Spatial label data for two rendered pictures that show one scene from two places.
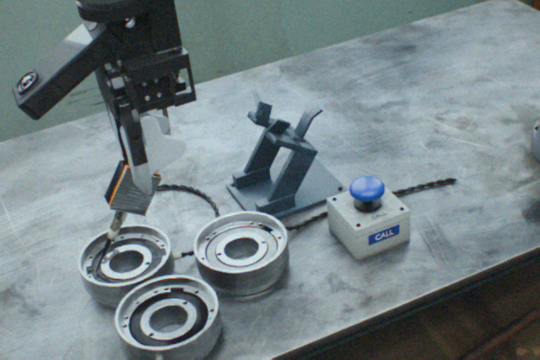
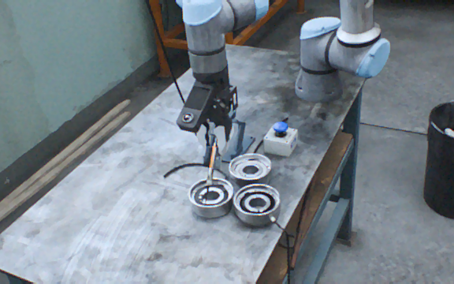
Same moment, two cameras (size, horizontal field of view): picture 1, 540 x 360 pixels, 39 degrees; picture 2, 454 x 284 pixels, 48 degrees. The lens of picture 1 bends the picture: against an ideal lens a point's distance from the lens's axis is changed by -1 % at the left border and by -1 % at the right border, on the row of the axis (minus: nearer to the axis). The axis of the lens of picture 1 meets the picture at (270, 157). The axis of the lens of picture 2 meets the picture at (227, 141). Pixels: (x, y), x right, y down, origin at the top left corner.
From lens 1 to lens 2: 0.76 m
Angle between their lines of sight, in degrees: 34
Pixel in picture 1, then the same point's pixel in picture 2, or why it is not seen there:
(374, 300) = (310, 166)
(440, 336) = not seen: hidden behind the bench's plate
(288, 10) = (39, 91)
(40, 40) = not seen: outside the picture
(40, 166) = (94, 189)
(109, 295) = (221, 209)
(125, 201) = (216, 162)
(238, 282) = (264, 180)
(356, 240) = (288, 147)
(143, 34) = (219, 82)
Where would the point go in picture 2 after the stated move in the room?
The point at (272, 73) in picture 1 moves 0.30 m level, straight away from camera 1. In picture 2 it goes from (157, 108) to (106, 80)
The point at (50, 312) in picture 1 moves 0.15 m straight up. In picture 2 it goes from (194, 233) to (186, 179)
